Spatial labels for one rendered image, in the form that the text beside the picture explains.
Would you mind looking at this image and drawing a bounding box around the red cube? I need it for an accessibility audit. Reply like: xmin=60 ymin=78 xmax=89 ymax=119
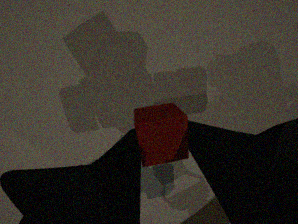
xmin=134 ymin=103 xmax=189 ymax=168

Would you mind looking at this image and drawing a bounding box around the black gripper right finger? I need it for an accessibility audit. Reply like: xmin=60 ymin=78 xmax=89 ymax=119
xmin=188 ymin=119 xmax=298 ymax=224

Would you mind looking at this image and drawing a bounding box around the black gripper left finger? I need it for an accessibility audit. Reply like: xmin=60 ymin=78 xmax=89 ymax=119
xmin=0 ymin=129 xmax=141 ymax=224

